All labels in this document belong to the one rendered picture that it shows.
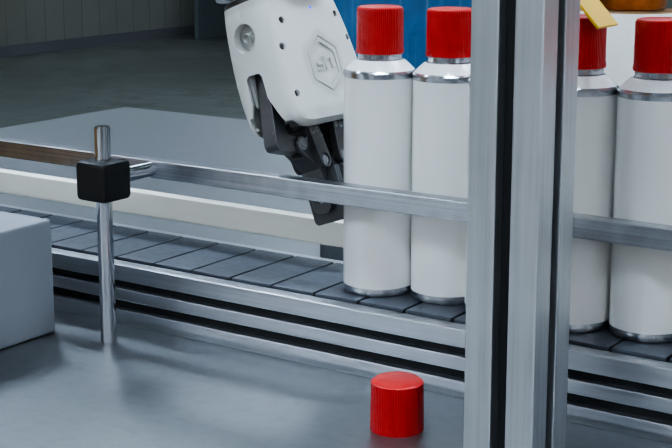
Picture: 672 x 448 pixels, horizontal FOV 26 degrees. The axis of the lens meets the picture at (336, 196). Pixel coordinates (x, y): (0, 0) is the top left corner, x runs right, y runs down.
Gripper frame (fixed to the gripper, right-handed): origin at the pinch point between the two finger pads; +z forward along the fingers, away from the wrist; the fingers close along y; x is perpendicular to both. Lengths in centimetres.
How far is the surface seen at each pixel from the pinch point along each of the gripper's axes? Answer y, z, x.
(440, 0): 263, -42, 138
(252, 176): -4.5, -2.9, 3.1
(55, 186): 3.1, -7.4, 31.1
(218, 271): -3.5, 3.2, 9.8
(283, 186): -4.5, -1.5, 0.6
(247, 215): 3.0, -0.2, 10.8
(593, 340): -3.6, 13.7, -19.5
